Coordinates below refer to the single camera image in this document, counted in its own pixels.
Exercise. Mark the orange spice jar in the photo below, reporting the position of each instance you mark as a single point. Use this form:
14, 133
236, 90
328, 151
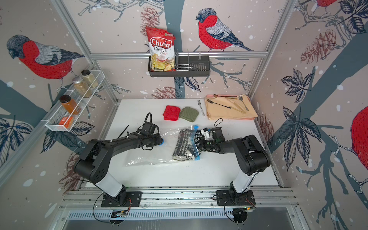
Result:
69, 104

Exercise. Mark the black wall basket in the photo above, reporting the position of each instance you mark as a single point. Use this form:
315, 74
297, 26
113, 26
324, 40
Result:
184, 66

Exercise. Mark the silver spoon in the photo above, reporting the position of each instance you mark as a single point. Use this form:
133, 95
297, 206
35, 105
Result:
241, 98

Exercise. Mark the white handled fork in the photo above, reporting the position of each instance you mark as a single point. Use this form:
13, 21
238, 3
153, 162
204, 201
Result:
200, 105

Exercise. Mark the beige tongs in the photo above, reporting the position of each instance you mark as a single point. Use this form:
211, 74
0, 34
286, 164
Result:
235, 106

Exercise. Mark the beige cloth napkin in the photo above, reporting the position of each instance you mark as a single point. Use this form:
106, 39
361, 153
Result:
216, 111

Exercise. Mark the olive green knitted scarf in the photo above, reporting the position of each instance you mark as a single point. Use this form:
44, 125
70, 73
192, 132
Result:
189, 114

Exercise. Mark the pink tray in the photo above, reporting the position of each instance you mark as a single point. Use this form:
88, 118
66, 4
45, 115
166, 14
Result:
211, 95

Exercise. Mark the beige spice jar middle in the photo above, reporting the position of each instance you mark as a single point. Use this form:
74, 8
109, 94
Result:
82, 87

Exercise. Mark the black white houndstooth scarf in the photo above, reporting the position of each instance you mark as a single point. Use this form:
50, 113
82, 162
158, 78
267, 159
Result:
177, 153

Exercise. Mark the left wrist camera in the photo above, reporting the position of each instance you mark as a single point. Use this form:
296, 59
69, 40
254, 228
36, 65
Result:
149, 129

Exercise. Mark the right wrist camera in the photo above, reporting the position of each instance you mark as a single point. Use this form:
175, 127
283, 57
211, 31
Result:
213, 134

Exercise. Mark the red Chuba chips bag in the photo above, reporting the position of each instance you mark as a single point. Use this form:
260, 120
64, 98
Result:
162, 52

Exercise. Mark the red knitted scarf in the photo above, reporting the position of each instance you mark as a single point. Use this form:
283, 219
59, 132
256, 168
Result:
171, 113

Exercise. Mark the clear plastic vacuum bag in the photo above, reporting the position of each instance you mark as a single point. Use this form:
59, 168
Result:
159, 154

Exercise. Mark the small orange box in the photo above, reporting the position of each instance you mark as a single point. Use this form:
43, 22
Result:
66, 121

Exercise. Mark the beige spice jar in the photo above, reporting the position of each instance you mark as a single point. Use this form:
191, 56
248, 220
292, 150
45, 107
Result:
82, 87
89, 78

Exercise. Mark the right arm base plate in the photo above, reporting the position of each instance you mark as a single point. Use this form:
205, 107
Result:
225, 197

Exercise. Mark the black fork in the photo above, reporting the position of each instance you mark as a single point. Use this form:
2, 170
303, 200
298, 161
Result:
212, 102

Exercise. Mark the gold spoon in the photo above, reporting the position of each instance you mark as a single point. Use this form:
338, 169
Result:
223, 96

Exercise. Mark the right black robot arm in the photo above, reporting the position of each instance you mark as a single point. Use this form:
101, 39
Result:
251, 157

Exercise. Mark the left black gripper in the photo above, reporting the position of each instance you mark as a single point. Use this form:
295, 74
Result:
159, 140

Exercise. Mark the beige spice jar rear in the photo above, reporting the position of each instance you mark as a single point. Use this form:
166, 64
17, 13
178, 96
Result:
89, 78

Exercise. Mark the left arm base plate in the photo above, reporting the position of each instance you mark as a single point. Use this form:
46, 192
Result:
132, 199

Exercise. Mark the clear acrylic wall shelf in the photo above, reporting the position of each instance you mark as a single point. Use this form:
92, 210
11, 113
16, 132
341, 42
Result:
75, 100

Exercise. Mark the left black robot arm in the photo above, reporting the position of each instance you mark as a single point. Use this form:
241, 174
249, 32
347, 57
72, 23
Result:
95, 160

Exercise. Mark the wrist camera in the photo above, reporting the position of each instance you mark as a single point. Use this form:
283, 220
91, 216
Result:
149, 129
213, 134

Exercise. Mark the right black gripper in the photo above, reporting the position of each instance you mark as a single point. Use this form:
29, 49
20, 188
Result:
201, 145

